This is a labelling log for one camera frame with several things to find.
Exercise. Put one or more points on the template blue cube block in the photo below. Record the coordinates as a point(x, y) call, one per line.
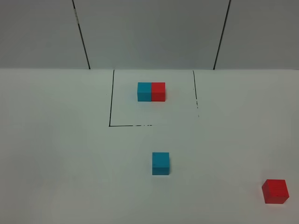
point(144, 91)

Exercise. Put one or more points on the template red cube block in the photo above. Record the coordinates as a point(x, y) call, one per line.
point(158, 92)

